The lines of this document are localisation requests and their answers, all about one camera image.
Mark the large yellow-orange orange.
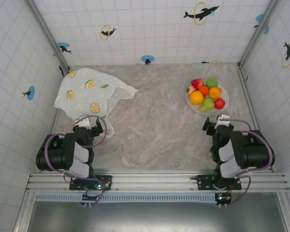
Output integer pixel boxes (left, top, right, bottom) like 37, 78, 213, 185
189, 90, 204, 105

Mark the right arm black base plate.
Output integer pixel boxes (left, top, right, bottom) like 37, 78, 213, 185
196, 174, 242, 192

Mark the right controller board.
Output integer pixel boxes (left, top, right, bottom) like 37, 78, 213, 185
214, 192, 232, 207

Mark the green pear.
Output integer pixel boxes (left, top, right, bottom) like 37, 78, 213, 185
200, 98, 216, 113

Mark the white slotted cable duct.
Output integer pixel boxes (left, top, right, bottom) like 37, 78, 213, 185
35, 192, 232, 203

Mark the medium orange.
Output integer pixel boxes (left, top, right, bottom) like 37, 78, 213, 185
208, 87, 223, 100

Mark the aluminium frame post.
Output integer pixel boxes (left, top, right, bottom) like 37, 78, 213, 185
23, 0, 71, 74
238, 0, 282, 68

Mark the small red-orange tangerine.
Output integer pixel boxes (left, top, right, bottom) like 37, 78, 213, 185
198, 85, 210, 97

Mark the left controller board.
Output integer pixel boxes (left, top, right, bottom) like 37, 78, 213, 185
81, 193, 103, 206

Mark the aluminium table side rail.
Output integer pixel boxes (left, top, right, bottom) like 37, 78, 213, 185
48, 70, 72, 137
237, 64, 274, 173

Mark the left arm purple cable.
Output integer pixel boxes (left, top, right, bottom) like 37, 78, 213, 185
43, 115, 108, 206

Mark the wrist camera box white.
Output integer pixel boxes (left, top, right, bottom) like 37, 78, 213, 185
74, 116, 91, 129
216, 115, 234, 127

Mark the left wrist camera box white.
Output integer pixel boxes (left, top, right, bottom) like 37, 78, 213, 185
74, 116, 91, 129

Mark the grey metal sheet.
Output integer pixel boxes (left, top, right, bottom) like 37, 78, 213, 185
26, 202, 289, 232

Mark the large red strawberry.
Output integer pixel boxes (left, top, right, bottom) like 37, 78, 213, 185
191, 78, 205, 90

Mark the round checked plate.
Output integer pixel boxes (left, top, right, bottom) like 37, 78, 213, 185
185, 83, 230, 114

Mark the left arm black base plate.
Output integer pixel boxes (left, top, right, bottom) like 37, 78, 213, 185
69, 174, 113, 192

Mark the controller board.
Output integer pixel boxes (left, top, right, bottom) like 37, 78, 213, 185
81, 193, 103, 206
214, 192, 232, 207

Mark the green apple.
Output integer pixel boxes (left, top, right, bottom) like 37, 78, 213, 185
205, 77, 219, 89

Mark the aluminium mounting rail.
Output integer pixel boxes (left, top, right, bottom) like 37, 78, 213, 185
26, 170, 290, 193

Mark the white fruit-print plastic bag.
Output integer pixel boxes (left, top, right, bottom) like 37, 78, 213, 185
53, 67, 139, 141

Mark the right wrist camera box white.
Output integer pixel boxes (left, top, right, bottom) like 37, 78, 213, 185
216, 115, 234, 127

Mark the small red apple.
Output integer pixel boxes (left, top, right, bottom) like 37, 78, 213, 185
214, 98, 226, 110

